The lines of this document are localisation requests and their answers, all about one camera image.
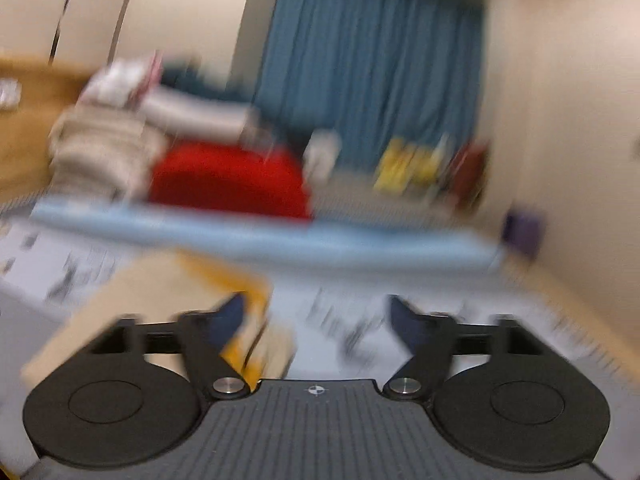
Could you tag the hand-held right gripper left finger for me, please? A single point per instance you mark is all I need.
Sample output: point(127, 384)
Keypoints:
point(227, 320)

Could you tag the white folded quilt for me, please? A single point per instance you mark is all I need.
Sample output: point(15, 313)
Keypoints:
point(105, 150)

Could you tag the white folded pillow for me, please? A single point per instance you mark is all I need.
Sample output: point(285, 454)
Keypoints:
point(200, 112)

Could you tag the red folded blanket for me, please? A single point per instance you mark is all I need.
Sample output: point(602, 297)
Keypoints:
point(225, 180)

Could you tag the crumpled plastic bag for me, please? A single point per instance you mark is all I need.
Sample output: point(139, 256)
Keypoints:
point(10, 94)

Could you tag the printed white bed sheet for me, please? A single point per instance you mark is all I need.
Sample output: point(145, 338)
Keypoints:
point(325, 305)

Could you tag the light blue folded sheet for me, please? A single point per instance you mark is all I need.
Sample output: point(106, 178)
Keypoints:
point(250, 235)

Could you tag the yellow plush toy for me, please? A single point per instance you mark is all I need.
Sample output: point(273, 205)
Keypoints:
point(392, 167)
point(425, 165)

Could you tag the white wardrobe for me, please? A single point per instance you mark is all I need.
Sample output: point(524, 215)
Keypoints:
point(100, 10)

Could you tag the pink and white cloth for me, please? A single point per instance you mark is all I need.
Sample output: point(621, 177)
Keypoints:
point(120, 80)

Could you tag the white plush toy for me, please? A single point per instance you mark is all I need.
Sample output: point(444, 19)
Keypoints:
point(322, 155)

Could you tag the blue curtain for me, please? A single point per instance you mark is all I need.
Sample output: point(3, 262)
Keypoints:
point(370, 60)

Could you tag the purple box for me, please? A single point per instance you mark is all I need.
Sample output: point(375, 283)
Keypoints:
point(522, 235)

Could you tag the beige and mustard jacket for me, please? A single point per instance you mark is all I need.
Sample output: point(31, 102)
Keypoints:
point(150, 290)

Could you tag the grey bed mattress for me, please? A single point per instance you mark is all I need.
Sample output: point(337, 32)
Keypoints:
point(20, 340)

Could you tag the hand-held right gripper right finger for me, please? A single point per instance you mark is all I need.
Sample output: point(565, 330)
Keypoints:
point(405, 325)

